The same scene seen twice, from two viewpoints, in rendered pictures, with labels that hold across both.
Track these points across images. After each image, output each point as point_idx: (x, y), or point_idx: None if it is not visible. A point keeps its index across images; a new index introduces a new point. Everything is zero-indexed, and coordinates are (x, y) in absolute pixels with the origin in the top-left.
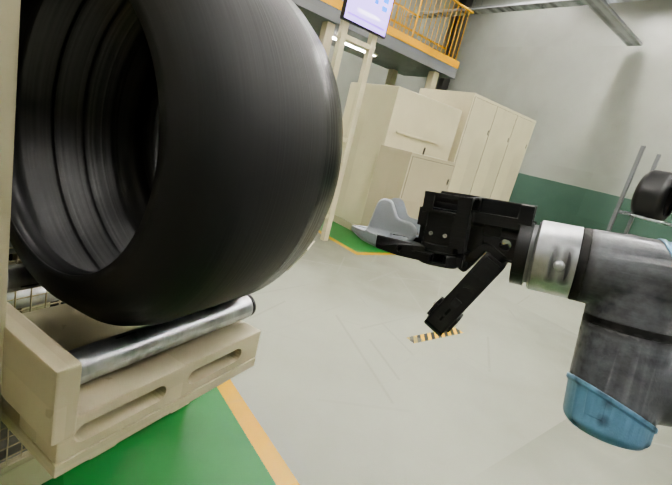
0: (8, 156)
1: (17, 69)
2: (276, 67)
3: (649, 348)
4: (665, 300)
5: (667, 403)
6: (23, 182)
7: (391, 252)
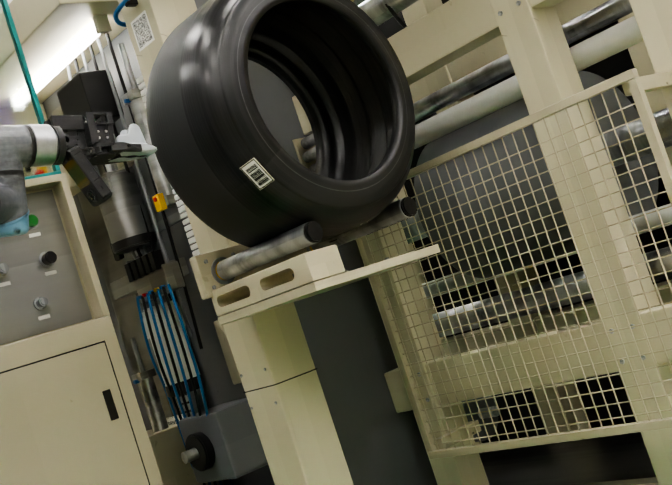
0: None
1: (337, 95)
2: (155, 78)
3: None
4: None
5: None
6: (353, 169)
7: (113, 163)
